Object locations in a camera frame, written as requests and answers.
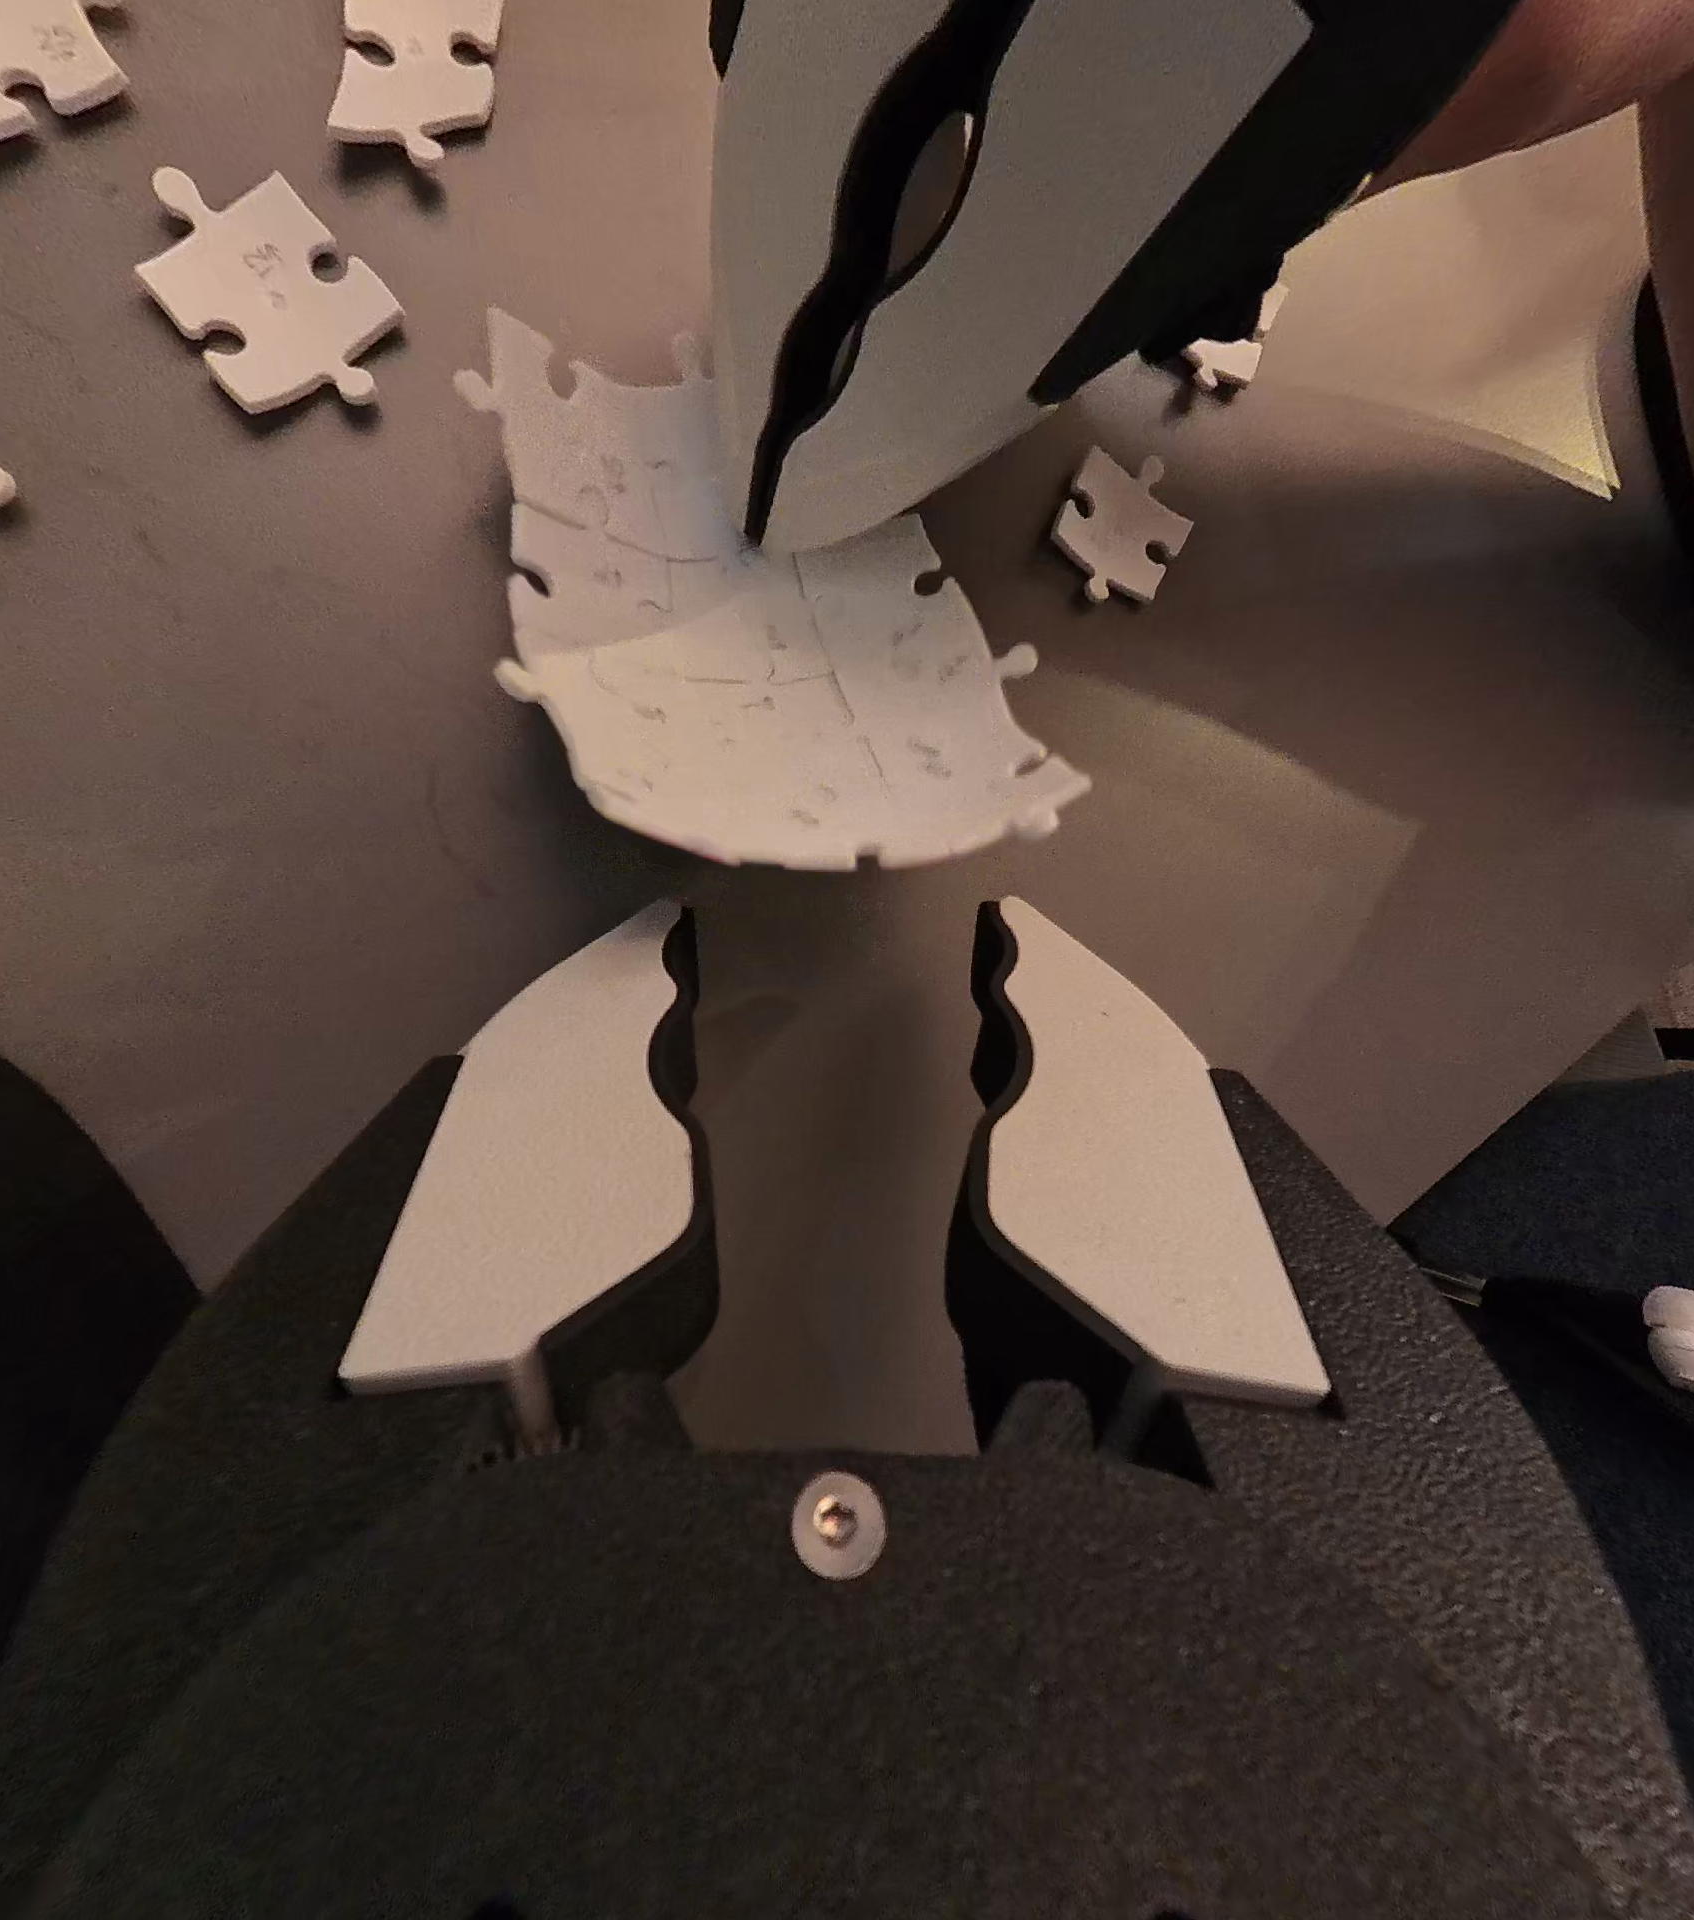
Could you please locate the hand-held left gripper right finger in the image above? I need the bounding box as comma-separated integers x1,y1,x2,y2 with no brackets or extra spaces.
962,893,1335,1412

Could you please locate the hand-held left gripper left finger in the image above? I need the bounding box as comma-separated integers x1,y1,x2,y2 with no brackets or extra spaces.
336,893,718,1406

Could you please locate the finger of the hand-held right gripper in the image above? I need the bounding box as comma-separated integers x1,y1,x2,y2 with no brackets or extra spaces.
703,0,954,544
758,0,1315,556

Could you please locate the assembled white puzzle section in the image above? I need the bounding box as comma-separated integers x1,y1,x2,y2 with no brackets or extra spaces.
457,309,1092,877

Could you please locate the scattered loose puzzle pieces group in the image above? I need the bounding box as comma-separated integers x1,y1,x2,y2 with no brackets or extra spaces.
0,0,505,587

